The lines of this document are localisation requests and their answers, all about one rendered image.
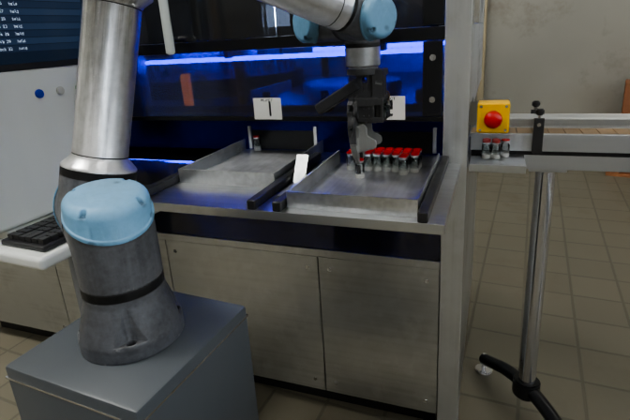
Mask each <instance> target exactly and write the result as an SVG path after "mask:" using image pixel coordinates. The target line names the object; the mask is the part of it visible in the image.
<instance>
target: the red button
mask: <svg viewBox="0 0 630 420"><path fill-rule="evenodd" d="M502 121H503V118H502V115H501V114H500V113H499V112H497V111H490V112H488V113H487V114H486V115H485V118H484V123H485V125H486V126H487V127H488V128H497V127H499V126H500V125H501V123H502Z"/></svg>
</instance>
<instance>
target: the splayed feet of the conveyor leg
mask: <svg viewBox="0 0 630 420"><path fill-rule="evenodd" d="M479 361H480V364H477V365H476V366H475V371H476V372H477V373H478V374H479V375H482V376H489V375H491V373H492V369H494V370H496V371H498V372H500V373H501V374H502V375H504V376H505V377H506V378H508V379H509V380H510V381H511V382H513V384H512V391H513V393H514V395H515V396H516V397H517V398H520V399H522V400H524V401H531V402H532V404H533V405H534V406H535V408H536V409H537V410H538V411H539V412H540V413H541V415H542V416H543V418H544V419H545V420H562V419H561V417H560V416H559V415H558V413H557V412H556V411H555V409H554V408H553V406H552V405H551V404H550V403H549V401H548V400H547V399H546V397H545V396H544V395H543V394H542V393H541V392H540V386H541V383H540V381H539V379H538V378H537V377H536V379H535V383H534V384H531V385H528V384H524V383H522V382H521V381H520V380H519V379H518V370H517V369H516V368H514V367H512V366H511V365H509V364H507V363H505V362H504V361H502V360H500V359H498V358H495V357H493V356H491V355H488V354H486V353H485V352H483V353H482V354H481V355H480V356H479Z"/></svg>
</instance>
